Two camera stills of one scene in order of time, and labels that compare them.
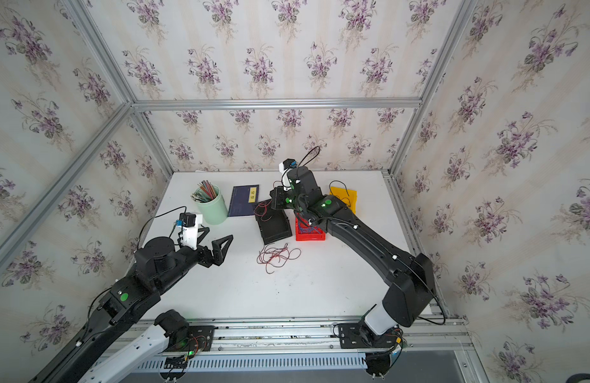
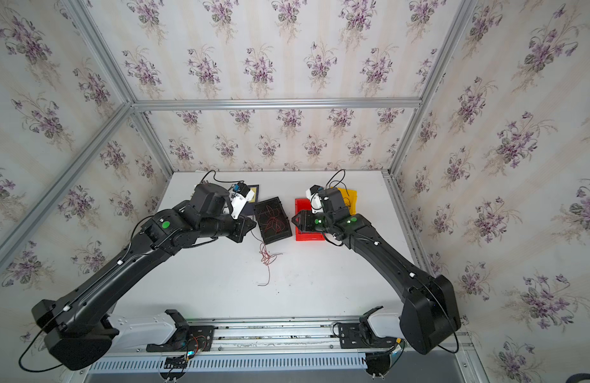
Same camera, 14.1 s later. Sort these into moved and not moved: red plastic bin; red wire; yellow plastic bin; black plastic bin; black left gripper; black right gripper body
Moved: black left gripper; black right gripper body; red wire
Not moved: red plastic bin; black plastic bin; yellow plastic bin
